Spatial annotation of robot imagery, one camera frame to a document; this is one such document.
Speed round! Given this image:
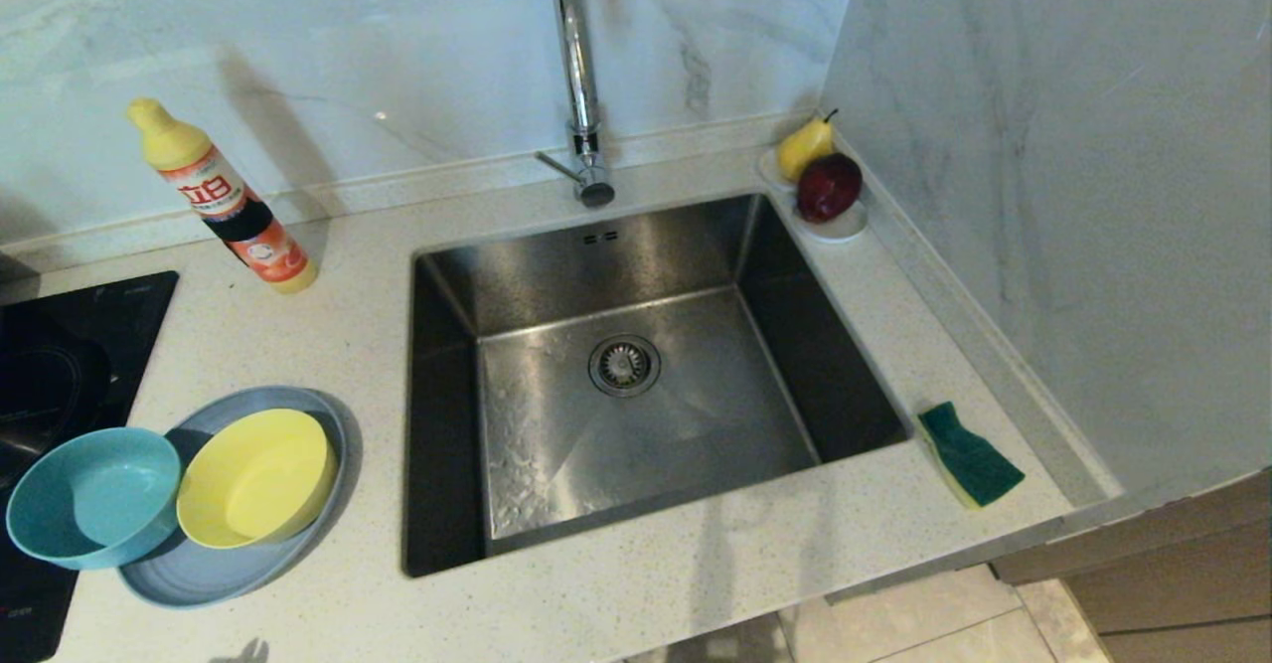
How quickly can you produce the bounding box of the black induction cooktop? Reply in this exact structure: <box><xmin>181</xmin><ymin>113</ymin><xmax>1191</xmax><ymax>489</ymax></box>
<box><xmin>0</xmin><ymin>270</ymin><xmax>181</xmax><ymax>663</ymax></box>

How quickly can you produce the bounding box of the metal sink drain strainer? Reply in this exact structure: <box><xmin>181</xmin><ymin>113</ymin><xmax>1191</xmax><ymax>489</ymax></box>
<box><xmin>587</xmin><ymin>334</ymin><xmax>663</xmax><ymax>399</ymax></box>

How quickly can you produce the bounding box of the yellow pear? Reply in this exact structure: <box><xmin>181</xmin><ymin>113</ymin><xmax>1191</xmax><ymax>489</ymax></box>
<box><xmin>776</xmin><ymin>108</ymin><xmax>841</xmax><ymax>184</ymax></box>

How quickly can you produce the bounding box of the grey-blue plate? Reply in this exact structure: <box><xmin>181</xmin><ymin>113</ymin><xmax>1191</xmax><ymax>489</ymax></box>
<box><xmin>117</xmin><ymin>386</ymin><xmax>351</xmax><ymax>610</ymax></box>

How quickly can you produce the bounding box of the light wood cabinet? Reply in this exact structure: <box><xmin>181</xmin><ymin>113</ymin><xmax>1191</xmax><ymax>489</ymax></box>
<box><xmin>991</xmin><ymin>471</ymin><xmax>1272</xmax><ymax>663</ymax></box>

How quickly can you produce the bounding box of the yellow bowl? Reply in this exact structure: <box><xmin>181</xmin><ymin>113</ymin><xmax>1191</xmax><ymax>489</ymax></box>
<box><xmin>176</xmin><ymin>408</ymin><xmax>340</xmax><ymax>551</ymax></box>

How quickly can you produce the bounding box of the yellow dish soap bottle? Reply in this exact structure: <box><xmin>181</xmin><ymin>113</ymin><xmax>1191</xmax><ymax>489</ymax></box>
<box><xmin>126</xmin><ymin>97</ymin><xmax>319</xmax><ymax>295</ymax></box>

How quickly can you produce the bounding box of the chrome kitchen faucet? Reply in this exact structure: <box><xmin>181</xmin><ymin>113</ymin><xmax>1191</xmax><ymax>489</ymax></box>
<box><xmin>552</xmin><ymin>0</ymin><xmax>617</xmax><ymax>210</ymax></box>

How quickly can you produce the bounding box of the green and yellow sponge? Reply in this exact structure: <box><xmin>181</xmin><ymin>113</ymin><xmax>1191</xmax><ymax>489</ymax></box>
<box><xmin>916</xmin><ymin>402</ymin><xmax>1027</xmax><ymax>511</ymax></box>

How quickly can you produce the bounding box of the chrome faucet lever handle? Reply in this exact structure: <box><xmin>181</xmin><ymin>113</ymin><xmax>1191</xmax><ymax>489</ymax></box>
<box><xmin>534</xmin><ymin>150</ymin><xmax>587</xmax><ymax>185</ymax></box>

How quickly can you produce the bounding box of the dark red apple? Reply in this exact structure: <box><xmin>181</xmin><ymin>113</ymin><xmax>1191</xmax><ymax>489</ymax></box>
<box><xmin>795</xmin><ymin>152</ymin><xmax>864</xmax><ymax>224</ymax></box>

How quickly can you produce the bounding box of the teal bowl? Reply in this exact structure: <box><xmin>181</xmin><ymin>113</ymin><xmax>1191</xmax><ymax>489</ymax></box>
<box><xmin>5</xmin><ymin>427</ymin><xmax>184</xmax><ymax>572</ymax></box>

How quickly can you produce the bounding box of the stainless steel sink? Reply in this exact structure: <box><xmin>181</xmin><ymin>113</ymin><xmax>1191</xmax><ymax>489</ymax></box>
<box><xmin>401</xmin><ymin>191</ymin><xmax>913</xmax><ymax>580</ymax></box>

